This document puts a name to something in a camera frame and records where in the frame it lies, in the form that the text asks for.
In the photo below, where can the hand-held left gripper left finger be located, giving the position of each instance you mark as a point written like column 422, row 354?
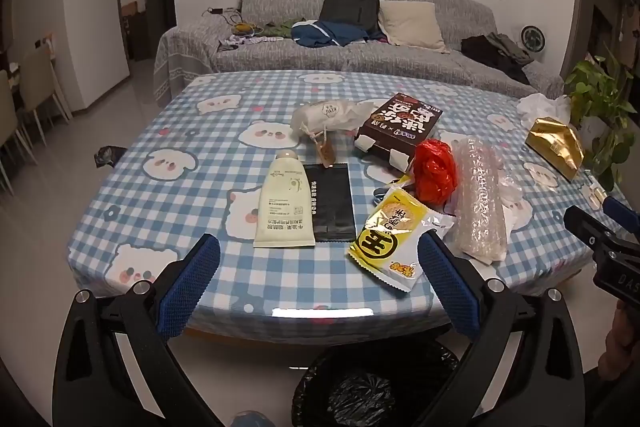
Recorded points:
column 191, row 287

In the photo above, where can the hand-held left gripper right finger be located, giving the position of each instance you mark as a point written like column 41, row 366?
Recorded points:
column 449, row 287

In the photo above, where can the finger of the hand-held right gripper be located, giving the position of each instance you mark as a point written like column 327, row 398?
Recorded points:
column 622, row 213
column 590, row 232

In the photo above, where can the yellow snack packet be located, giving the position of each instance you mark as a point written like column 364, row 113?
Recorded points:
column 390, row 242

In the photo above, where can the bubble wrap roll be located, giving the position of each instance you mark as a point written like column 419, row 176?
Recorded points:
column 480, row 202

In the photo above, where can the red plastic bag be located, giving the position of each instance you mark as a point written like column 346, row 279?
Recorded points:
column 435, row 172

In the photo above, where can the cream lotion tube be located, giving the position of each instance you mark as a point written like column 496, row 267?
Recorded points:
column 284, row 202

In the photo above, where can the black packet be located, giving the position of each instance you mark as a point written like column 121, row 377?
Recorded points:
column 330, row 202

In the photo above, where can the brown cookie box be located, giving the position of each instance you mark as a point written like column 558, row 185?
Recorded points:
column 400, row 127

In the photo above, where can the person's right hand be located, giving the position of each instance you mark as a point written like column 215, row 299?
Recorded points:
column 622, row 347

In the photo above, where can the blue checkered bear tablecloth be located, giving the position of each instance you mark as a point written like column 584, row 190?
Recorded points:
column 200, row 207

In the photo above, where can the gold foil packet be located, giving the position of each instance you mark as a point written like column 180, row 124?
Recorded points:
column 555, row 144

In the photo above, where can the green potted plant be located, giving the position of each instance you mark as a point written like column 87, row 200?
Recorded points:
column 600, row 92

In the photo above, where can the crumpled white plastic bag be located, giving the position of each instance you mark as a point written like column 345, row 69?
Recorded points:
column 542, row 107

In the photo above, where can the black bag on floor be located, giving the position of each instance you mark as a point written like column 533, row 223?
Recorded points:
column 110, row 156

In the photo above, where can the small round fan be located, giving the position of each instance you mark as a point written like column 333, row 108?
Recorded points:
column 531, row 38

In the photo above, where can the dark clothes pile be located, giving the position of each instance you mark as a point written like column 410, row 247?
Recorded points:
column 495, row 52

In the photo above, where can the striped cloth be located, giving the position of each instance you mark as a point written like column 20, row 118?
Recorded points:
column 245, row 42

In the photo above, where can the dining chairs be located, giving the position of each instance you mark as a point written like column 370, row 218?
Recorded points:
column 35, row 82

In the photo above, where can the grey sofa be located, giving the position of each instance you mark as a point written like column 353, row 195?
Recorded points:
column 300, row 52

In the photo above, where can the beige pillow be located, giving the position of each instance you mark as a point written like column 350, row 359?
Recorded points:
column 412, row 24

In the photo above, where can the green garment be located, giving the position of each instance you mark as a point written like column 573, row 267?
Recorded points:
column 277, row 29

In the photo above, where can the black charger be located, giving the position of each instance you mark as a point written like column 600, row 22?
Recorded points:
column 217, row 10

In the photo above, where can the blue jacket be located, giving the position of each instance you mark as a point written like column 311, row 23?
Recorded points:
column 325, row 34

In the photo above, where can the black backpack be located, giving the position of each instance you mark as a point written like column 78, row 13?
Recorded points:
column 350, row 4

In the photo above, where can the dark wall shelf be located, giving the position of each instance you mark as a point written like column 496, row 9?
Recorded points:
column 620, row 22

